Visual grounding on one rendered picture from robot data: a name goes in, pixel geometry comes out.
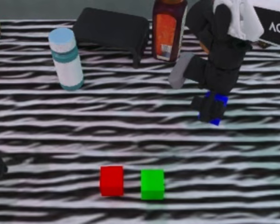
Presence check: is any blue cube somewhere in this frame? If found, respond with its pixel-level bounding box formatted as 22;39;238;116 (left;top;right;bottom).
197;91;229;126

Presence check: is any green cube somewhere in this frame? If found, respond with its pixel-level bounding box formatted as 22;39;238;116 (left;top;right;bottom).
140;169;165;201

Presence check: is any red cube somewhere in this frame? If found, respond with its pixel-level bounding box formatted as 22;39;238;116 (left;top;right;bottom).
99;166;125;197

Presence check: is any brown bottle with orange label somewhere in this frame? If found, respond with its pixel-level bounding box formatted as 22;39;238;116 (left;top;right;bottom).
152;0;188;62

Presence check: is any black white zebra tablecloth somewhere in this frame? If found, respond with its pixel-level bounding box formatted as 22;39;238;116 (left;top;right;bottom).
0;19;280;224

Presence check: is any black stool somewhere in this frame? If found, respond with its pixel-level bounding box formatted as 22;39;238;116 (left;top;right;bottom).
72;7;151;69

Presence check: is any white bottle with teal bands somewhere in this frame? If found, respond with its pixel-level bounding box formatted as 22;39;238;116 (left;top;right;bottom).
48;28;84;91

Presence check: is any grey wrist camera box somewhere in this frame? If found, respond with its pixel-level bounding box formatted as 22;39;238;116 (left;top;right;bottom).
168;52;195;90

